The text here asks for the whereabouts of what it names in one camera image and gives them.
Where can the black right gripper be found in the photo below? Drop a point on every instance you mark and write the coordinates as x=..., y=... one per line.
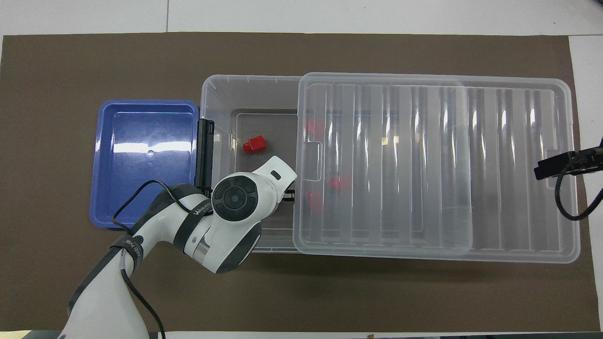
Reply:
x=589, y=160

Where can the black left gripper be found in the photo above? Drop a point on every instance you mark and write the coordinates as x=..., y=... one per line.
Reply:
x=288, y=196

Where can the clear plastic box lid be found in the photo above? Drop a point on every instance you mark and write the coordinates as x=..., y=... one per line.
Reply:
x=447, y=188

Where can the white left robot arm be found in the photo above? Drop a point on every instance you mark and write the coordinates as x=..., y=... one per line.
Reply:
x=103, y=301

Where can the red block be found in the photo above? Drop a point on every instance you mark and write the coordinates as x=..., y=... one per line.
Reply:
x=314, y=202
x=254, y=144
x=340, y=183
x=314, y=127

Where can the black box latch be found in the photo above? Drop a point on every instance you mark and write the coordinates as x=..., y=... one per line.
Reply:
x=204, y=150

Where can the clear plastic storage box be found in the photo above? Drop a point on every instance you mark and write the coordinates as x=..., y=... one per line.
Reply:
x=264, y=94

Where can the blue plastic tray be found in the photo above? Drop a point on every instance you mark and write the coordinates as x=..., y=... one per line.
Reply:
x=141, y=132

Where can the brown table mat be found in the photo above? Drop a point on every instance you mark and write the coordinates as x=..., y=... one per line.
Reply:
x=377, y=301

